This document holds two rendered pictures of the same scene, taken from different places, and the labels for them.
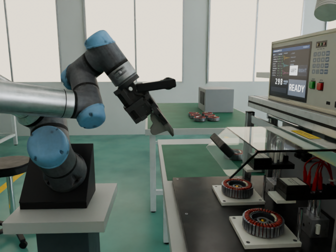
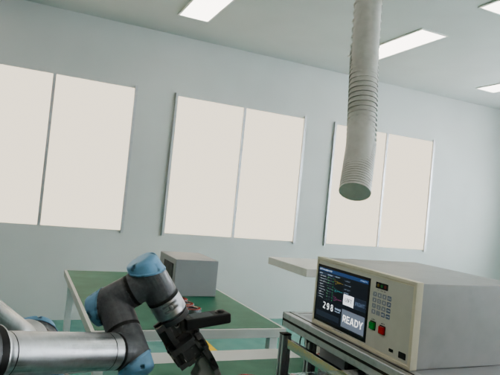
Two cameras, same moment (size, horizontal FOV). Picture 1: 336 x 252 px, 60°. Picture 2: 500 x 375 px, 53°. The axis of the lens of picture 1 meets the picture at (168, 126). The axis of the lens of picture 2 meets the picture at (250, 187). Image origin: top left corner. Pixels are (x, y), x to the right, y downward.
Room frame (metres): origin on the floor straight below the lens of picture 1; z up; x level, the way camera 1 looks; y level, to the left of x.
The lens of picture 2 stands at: (-0.31, 0.39, 1.47)
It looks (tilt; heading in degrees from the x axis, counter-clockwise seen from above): 1 degrees up; 340
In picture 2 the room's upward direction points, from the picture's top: 6 degrees clockwise
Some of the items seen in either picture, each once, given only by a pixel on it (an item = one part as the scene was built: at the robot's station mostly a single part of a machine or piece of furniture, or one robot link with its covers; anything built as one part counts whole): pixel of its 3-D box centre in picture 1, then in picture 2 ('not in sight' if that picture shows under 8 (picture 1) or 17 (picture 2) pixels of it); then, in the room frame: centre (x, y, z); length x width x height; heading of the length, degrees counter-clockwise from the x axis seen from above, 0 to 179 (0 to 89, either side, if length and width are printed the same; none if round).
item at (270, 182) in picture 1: (275, 187); not in sight; (1.00, -0.40, 0.80); 0.08 x 0.05 x 0.06; 4
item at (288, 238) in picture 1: (262, 230); not in sight; (0.75, -0.27, 0.78); 0.15 x 0.15 x 0.01; 4
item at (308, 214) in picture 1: (312, 221); not in sight; (0.76, -0.41, 0.80); 0.08 x 0.05 x 0.06; 4
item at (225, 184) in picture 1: (237, 187); not in sight; (0.99, -0.25, 0.80); 0.11 x 0.11 x 0.04
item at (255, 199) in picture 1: (236, 194); not in sight; (0.99, -0.25, 0.78); 0.15 x 0.15 x 0.01; 4
